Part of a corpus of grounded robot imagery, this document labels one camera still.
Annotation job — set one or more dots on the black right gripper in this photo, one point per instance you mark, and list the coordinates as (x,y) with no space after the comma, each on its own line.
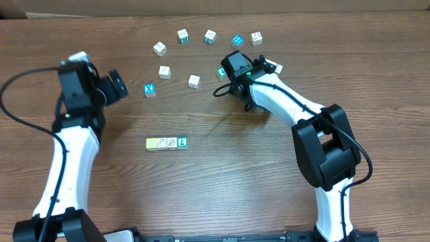
(234,93)

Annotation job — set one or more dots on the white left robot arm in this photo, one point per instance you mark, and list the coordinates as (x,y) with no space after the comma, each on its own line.
(76,130)

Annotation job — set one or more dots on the yellow-edged wooden block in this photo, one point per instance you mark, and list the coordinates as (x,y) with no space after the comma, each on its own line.
(160,49)

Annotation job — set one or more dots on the blue X wooden block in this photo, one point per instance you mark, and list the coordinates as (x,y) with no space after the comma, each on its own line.
(149,90)

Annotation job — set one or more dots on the green 7 wooden block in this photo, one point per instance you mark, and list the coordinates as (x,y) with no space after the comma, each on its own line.
(182,143)

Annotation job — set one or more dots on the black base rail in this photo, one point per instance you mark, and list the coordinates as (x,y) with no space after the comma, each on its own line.
(133,235)

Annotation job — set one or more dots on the yellow G wooden block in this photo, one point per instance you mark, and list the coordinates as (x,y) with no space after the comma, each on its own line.
(271,62)

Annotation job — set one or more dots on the green J wooden block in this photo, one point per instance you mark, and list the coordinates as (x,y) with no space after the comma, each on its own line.
(210,37)

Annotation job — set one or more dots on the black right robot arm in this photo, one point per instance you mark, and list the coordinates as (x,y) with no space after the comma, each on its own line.
(326,151)

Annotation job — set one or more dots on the yellow O wooden block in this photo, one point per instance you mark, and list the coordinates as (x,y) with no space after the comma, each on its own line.
(256,38)

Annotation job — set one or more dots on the plain globe wooden block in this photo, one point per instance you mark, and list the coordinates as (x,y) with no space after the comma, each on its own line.
(164,72)

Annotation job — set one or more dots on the green K wooden block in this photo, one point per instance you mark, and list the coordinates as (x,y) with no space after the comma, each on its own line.
(183,36)

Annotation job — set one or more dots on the blue D wooden block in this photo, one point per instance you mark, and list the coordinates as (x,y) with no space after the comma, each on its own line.
(194,81)

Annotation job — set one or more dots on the red Y wooden block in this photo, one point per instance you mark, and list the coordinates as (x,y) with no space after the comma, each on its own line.
(172,143)

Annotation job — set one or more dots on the green 4 wooden block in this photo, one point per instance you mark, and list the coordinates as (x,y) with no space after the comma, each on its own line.
(221,74)

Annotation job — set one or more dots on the yellow-top wooden block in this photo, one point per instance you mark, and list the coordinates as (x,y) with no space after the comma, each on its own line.
(151,144)

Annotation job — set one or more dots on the yellow anchor wooden block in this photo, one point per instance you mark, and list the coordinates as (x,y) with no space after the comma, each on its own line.
(278,69)

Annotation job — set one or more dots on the green-edged picture wooden block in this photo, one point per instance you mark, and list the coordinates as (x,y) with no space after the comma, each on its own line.
(162,143)

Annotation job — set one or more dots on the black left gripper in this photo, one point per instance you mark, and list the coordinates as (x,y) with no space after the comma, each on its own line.
(113,95)

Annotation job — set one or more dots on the blue-top wooden block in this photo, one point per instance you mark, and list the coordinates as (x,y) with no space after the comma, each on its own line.
(237,41)

